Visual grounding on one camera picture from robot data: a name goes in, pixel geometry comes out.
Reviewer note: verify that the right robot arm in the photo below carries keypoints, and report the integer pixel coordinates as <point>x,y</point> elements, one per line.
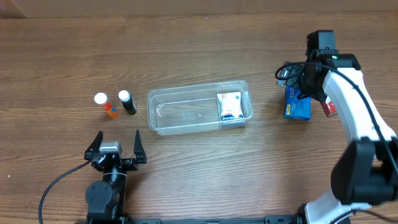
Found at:
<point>366,174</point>

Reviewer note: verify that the orange bottle white cap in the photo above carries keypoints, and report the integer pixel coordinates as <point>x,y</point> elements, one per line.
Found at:
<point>102,100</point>

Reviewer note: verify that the clear plastic container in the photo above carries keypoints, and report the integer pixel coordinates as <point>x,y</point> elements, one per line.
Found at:
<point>194,108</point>

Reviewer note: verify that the white blue medicine box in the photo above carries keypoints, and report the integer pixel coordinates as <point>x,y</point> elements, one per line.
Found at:
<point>229,106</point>

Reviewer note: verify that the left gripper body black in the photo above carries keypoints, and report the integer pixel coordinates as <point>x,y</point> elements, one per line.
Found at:
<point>126,162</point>

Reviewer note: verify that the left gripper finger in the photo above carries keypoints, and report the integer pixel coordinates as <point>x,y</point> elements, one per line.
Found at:
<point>139,151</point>
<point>93,147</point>

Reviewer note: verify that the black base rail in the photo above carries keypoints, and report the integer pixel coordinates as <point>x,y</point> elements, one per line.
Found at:
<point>268,219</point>

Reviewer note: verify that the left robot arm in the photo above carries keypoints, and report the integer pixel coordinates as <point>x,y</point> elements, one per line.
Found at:
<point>106,197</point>

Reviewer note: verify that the red medicine box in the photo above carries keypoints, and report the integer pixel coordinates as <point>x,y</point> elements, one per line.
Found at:
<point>328,106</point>

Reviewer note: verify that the black bottle white cap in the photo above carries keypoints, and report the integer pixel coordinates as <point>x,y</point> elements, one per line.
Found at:
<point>128,102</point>

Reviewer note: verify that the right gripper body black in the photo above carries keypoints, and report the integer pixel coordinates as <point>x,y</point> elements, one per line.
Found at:
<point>306,83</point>

